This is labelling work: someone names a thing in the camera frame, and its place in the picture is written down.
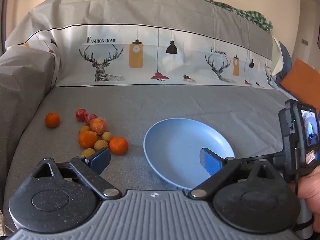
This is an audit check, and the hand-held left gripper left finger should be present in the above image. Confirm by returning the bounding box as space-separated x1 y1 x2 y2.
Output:
32 147 123 200

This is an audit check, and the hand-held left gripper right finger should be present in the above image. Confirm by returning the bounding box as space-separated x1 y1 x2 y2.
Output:
189 147 278 200

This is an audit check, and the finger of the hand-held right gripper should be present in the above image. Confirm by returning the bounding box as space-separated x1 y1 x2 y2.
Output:
269 154 284 167

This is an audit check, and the plastic-wrapped orange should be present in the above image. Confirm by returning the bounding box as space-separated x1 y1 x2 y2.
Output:
89 118 107 135

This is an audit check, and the light blue plate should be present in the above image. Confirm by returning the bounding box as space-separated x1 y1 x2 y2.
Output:
143 118 235 190

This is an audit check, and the person's right hand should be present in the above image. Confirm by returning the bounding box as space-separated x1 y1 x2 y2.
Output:
290 166 320 233

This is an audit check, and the printed grey sofa cover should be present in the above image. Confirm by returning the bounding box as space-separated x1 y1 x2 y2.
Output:
0 0 304 230

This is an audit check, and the orange cushion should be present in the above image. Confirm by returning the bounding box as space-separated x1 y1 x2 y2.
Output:
279 58 320 105

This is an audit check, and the blue cushion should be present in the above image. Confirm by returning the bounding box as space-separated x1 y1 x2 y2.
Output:
277 41 293 90

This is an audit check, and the pale yellow cloth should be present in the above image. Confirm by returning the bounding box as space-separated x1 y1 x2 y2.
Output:
271 35 284 77

